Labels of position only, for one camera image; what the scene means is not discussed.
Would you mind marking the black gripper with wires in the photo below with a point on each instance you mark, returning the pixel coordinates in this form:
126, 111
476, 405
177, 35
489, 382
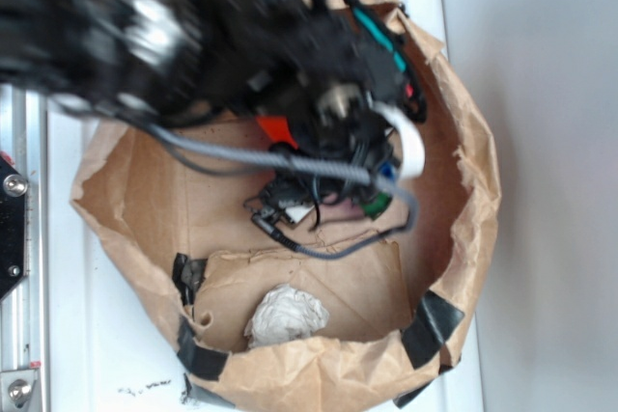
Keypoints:
340, 91

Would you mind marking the orange plastic toy carrot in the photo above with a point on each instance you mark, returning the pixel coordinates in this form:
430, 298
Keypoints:
379, 205

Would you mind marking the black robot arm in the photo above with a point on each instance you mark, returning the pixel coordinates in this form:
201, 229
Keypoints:
181, 71

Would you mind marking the crumpled white paper ball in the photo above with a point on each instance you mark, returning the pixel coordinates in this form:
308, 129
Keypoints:
285, 314

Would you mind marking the brown paper bag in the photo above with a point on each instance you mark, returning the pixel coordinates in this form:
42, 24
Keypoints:
400, 309

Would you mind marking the white plastic tray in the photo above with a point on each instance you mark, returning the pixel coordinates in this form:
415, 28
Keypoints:
104, 353

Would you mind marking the aluminium frame rail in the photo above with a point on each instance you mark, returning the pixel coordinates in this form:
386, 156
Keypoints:
24, 319

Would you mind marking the black metal bracket plate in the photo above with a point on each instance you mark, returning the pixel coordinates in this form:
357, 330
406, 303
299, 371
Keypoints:
14, 189

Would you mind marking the silver corner bracket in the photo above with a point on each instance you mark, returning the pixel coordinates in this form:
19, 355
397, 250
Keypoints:
20, 390

